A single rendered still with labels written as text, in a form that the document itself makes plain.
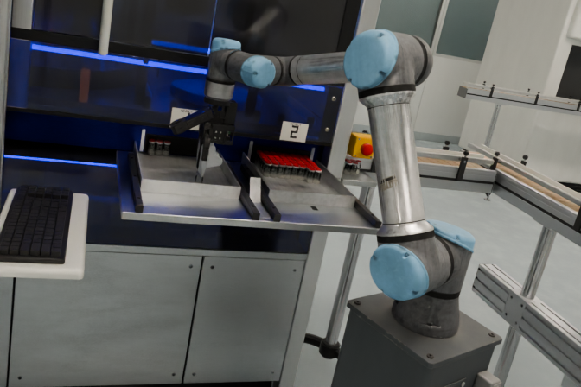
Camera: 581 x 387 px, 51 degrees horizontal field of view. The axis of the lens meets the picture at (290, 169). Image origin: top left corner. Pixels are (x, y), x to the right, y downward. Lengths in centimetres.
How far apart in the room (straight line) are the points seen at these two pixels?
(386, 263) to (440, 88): 639
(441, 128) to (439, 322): 639
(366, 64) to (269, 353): 131
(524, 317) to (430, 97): 536
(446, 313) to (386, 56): 57
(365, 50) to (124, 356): 135
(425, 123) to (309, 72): 609
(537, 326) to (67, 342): 157
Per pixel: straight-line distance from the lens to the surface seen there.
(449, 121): 772
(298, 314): 218
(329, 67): 146
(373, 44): 120
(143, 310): 205
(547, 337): 229
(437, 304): 136
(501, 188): 243
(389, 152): 120
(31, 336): 209
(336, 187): 186
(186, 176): 174
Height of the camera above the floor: 144
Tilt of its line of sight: 16 degrees down
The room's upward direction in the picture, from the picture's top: 11 degrees clockwise
